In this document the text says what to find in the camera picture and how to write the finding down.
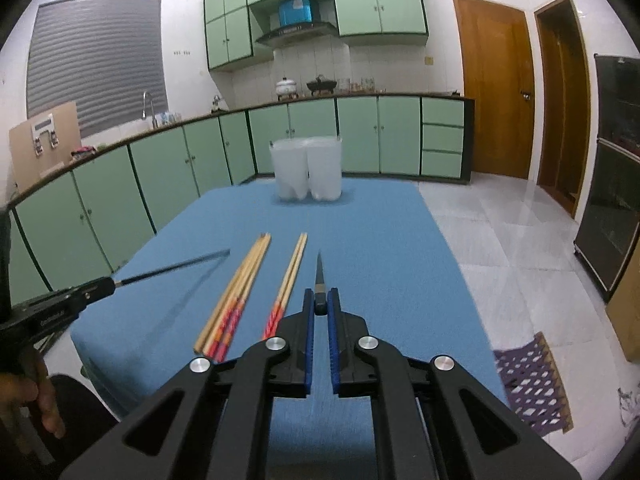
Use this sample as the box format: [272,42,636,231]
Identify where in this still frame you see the black wok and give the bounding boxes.
[306,74,335,98]

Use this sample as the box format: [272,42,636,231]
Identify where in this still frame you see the green wall cabinets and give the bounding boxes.
[203,0,430,72]

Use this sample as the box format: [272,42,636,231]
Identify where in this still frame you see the black range hood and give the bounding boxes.
[255,21,339,49]

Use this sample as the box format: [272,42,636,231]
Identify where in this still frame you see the green base cabinets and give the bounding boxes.
[0,95,474,307]

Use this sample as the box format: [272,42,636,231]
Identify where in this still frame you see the cardboard box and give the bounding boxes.
[605,280,640,364]

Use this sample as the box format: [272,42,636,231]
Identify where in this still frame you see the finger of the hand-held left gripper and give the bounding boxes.
[65,276,117,312]

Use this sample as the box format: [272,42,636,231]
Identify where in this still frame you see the wooden door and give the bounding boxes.
[452,0,536,180]

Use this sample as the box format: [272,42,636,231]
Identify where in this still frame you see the thin black utensil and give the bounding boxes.
[113,248,232,287]

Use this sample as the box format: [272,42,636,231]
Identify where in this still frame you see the purple woven floor mat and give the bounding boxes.
[492,332,574,437]

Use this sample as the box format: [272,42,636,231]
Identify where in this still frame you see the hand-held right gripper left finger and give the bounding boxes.
[60,288,316,480]

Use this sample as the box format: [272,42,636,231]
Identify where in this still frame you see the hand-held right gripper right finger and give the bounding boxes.
[326,287,582,480]

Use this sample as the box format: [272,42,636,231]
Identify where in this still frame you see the row of glass jars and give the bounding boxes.
[337,77,377,94]

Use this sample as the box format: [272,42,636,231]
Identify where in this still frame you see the black glass cabinet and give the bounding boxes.
[573,53,640,304]

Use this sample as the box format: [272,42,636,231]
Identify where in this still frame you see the grey window blind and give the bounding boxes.
[26,0,169,139]

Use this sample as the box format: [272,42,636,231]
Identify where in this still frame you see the person's left hand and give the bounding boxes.
[0,359,67,441]

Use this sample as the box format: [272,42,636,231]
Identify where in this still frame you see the blue tablecloth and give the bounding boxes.
[70,179,510,423]

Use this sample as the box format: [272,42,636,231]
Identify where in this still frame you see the blue box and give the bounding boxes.
[278,0,317,27]

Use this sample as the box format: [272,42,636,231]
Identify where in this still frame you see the cardboard board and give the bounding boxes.
[8,100,81,189]

